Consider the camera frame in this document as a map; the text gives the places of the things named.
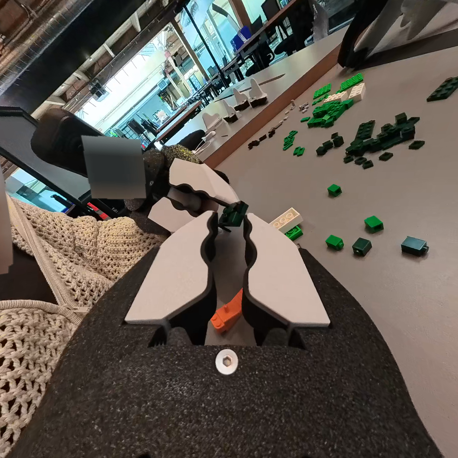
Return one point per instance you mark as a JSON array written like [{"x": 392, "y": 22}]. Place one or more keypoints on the black inner top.
[{"x": 18, "y": 275}]

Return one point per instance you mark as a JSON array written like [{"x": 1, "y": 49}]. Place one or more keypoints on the green lego base, tan brick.
[{"x": 286, "y": 222}]

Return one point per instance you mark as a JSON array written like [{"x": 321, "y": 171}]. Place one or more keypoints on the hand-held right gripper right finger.
[{"x": 286, "y": 283}]

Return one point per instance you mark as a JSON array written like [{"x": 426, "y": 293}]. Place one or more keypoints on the small bright green lego cube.
[
  {"x": 334, "y": 242},
  {"x": 334, "y": 189},
  {"x": 373, "y": 223}
]

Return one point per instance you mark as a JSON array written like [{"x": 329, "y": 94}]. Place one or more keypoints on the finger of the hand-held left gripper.
[
  {"x": 200, "y": 179},
  {"x": 168, "y": 213}
]

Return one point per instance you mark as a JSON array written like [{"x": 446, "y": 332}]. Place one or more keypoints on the dark green lego brick stack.
[{"x": 232, "y": 213}]

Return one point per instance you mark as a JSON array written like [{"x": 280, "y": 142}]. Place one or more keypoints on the pile of bright green lego pieces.
[{"x": 333, "y": 104}]

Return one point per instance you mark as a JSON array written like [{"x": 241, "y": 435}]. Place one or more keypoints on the small grey lego pieces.
[{"x": 297, "y": 107}]

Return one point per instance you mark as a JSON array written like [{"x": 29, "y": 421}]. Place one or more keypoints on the scattered dark green lego pieces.
[{"x": 379, "y": 136}]

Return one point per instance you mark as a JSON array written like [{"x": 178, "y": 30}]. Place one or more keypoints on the black oval case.
[{"x": 189, "y": 137}]

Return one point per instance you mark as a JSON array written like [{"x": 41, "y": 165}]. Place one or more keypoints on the monitor on black stand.
[{"x": 21, "y": 136}]

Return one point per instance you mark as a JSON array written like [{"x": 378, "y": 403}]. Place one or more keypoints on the orange brick separator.
[{"x": 227, "y": 315}]

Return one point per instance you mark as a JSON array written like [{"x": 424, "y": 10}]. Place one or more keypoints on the cream knit sweater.
[{"x": 50, "y": 286}]

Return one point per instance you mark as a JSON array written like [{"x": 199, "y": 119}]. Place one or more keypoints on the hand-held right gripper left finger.
[{"x": 175, "y": 279}]

